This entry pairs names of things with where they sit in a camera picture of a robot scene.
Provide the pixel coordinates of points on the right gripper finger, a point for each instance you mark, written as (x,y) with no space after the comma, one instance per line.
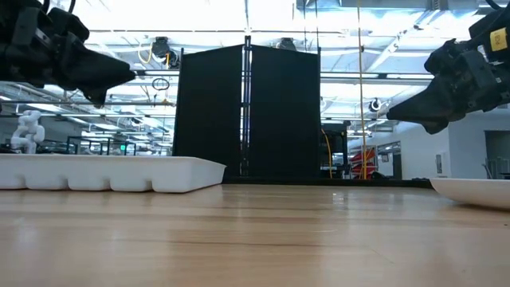
(430,107)

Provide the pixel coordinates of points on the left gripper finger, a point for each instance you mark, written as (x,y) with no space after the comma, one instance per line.
(95,71)

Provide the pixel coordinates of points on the white plastic cutlery tray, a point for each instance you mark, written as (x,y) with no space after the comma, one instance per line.
(99,171)

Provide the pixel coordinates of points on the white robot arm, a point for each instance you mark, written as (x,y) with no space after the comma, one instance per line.
(28,131)

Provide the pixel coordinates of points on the red equipment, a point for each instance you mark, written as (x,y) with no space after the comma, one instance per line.
(368,157)

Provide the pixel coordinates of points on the white round plate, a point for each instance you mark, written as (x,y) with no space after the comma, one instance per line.
(474,191)

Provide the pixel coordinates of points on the black equipment rack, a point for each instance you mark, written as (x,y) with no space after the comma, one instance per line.
(338,151)

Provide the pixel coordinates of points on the black folding divider panel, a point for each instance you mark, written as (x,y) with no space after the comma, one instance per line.
(207,111)

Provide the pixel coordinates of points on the white wall box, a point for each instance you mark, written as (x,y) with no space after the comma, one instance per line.
(441,163)

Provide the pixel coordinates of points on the black metal table frame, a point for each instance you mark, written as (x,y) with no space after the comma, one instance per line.
(358,182)

